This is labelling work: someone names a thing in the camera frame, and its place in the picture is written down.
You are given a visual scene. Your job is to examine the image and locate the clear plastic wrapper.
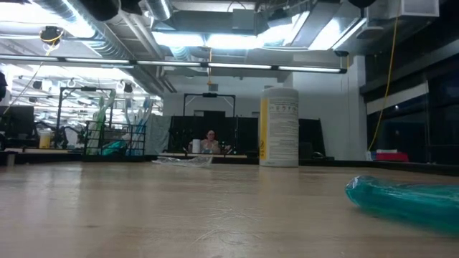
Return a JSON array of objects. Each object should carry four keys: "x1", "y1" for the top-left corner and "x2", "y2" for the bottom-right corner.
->
[{"x1": 151, "y1": 155, "x2": 213, "y2": 168}]

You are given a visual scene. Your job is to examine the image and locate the black wire caddy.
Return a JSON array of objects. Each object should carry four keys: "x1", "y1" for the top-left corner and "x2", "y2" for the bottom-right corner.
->
[{"x1": 84, "y1": 120, "x2": 147, "y2": 157}]

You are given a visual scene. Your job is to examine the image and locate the person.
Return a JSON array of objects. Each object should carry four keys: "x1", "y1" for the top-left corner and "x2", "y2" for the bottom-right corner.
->
[{"x1": 199, "y1": 129, "x2": 230, "y2": 155}]

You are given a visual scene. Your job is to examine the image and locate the wide black partition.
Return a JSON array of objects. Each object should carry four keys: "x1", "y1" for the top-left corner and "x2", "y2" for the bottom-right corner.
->
[{"x1": 168, "y1": 115, "x2": 260, "y2": 156}]

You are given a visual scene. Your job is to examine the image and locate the white wipes canister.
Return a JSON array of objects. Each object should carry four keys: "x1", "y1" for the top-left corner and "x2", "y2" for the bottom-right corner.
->
[{"x1": 258, "y1": 87, "x2": 301, "y2": 168}]

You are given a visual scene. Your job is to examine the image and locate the grey blue cloth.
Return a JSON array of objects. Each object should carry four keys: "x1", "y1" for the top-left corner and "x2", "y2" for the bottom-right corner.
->
[{"x1": 145, "y1": 113, "x2": 172, "y2": 156}]

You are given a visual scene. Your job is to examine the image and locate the narrow black partition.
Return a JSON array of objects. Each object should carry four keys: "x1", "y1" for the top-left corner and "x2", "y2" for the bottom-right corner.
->
[{"x1": 298, "y1": 118, "x2": 326, "y2": 161}]

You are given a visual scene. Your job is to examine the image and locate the red box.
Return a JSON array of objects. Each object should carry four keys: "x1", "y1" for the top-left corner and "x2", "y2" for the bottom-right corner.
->
[{"x1": 374, "y1": 151, "x2": 410, "y2": 163}]

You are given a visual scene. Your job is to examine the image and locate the yellow container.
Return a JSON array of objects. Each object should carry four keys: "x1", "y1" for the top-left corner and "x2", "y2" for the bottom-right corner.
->
[{"x1": 38, "y1": 129, "x2": 52, "y2": 150}]

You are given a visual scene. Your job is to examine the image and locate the black monitor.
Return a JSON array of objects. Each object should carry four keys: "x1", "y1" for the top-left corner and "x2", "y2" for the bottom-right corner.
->
[{"x1": 0, "y1": 105, "x2": 36, "y2": 150}]

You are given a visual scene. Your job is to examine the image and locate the white ceiling air unit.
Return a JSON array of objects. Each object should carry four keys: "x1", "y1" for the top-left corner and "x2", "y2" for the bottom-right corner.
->
[{"x1": 356, "y1": 0, "x2": 440, "y2": 40}]

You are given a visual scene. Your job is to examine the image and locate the black station frame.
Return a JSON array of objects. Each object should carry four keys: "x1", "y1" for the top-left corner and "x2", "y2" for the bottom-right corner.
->
[
  {"x1": 57, "y1": 86, "x2": 116, "y2": 148},
  {"x1": 182, "y1": 92, "x2": 237, "y2": 118}
]

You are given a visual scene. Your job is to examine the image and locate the black aluminium frame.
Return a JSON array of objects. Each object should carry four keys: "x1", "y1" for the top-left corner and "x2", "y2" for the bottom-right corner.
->
[{"x1": 0, "y1": 53, "x2": 348, "y2": 75}]

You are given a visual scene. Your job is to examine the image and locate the small silver air duct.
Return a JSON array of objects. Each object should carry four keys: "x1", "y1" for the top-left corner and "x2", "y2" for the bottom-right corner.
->
[{"x1": 145, "y1": 0, "x2": 173, "y2": 22}]

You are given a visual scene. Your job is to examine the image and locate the large silver air duct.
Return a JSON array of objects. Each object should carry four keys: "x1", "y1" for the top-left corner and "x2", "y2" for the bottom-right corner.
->
[{"x1": 34, "y1": 0, "x2": 176, "y2": 95}]

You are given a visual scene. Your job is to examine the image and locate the black table frame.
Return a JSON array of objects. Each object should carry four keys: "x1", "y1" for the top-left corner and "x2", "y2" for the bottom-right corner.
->
[{"x1": 0, "y1": 150, "x2": 459, "y2": 177}]

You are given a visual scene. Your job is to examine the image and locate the yellow hanging cable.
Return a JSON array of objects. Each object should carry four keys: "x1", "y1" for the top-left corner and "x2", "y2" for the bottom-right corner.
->
[{"x1": 368, "y1": 16, "x2": 401, "y2": 151}]

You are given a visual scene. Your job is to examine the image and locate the yellow ceiling cable coil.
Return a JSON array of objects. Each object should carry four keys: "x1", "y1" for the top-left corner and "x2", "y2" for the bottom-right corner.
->
[{"x1": 39, "y1": 25, "x2": 65, "y2": 47}]

